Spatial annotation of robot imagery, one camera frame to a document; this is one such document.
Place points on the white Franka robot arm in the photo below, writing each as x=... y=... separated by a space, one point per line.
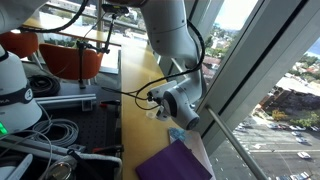
x=166 y=30

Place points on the clear plastic cup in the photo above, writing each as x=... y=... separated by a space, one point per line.
x=150 y=115

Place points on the grey metal handrail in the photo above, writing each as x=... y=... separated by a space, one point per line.
x=230 y=140
x=176 y=66

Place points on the white paper sheet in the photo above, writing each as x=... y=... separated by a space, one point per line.
x=178 y=133

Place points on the black perforated breadboard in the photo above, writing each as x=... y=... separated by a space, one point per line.
x=96 y=126

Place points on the purple cloth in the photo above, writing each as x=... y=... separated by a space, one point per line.
x=173 y=163

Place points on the aluminium extrusion bar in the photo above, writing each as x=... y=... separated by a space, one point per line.
x=63 y=100

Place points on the wooden desk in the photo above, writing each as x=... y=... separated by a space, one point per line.
x=50 y=28

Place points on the round metallic object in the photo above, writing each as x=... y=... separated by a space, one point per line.
x=60 y=170

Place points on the white plastic bar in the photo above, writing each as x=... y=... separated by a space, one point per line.
x=16 y=168

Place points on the black camera stand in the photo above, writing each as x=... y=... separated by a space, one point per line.
x=81 y=70

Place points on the black camera on stand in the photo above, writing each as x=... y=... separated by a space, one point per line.
x=115 y=9

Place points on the silver metal rail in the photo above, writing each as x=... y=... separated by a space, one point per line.
x=33 y=143

